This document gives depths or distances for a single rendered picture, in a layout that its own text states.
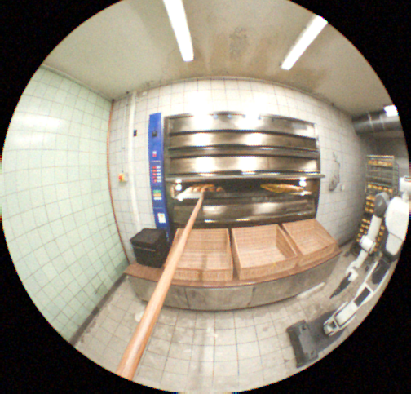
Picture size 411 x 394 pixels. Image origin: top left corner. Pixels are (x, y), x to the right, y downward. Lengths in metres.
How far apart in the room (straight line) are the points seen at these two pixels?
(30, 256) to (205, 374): 1.63
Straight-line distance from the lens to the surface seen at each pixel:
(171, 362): 1.50
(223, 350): 1.48
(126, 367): 0.30
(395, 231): 0.92
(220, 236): 1.33
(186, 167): 1.22
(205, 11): 1.19
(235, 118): 1.36
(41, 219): 1.38
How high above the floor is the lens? 1.46
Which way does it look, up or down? 8 degrees down
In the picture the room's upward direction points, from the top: 2 degrees counter-clockwise
